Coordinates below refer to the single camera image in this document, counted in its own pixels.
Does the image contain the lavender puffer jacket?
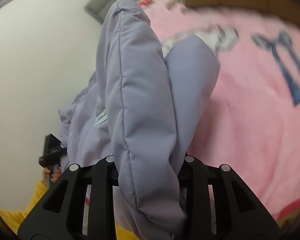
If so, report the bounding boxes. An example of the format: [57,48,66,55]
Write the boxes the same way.
[59,0,220,239]

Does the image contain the person's left hand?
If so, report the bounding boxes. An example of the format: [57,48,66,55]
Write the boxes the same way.
[42,168,62,186]

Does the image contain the yellow fuzzy sleeve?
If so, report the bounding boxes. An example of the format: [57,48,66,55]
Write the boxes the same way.
[0,180,138,240]

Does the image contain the pink cartoon blanket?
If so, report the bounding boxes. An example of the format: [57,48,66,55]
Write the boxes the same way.
[139,0,300,219]

